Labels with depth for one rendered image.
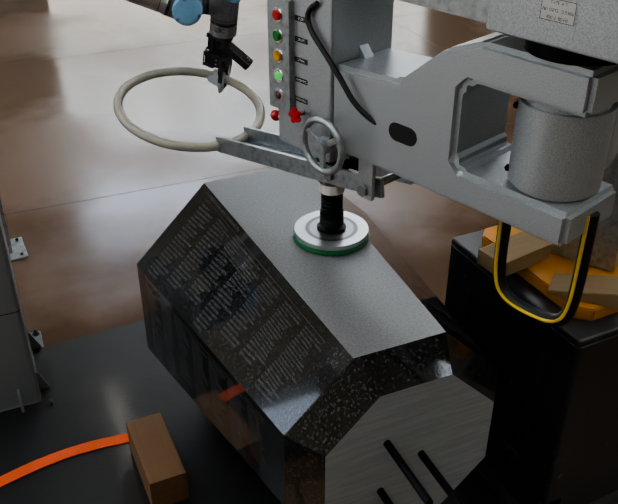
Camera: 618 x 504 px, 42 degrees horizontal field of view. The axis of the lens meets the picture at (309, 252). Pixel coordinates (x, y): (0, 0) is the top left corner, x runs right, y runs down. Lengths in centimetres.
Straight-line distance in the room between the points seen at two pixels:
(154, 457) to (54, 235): 180
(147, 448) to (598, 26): 191
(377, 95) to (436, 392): 71
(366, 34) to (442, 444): 103
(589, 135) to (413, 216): 265
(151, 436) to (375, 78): 146
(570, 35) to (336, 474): 111
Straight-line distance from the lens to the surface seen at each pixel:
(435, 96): 178
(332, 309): 205
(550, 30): 156
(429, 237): 407
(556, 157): 166
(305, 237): 228
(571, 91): 159
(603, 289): 234
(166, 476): 266
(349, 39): 200
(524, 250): 243
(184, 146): 251
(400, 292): 212
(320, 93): 202
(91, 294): 374
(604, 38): 151
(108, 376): 324
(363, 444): 197
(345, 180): 212
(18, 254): 411
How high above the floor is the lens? 207
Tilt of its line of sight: 32 degrees down
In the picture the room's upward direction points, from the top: straight up
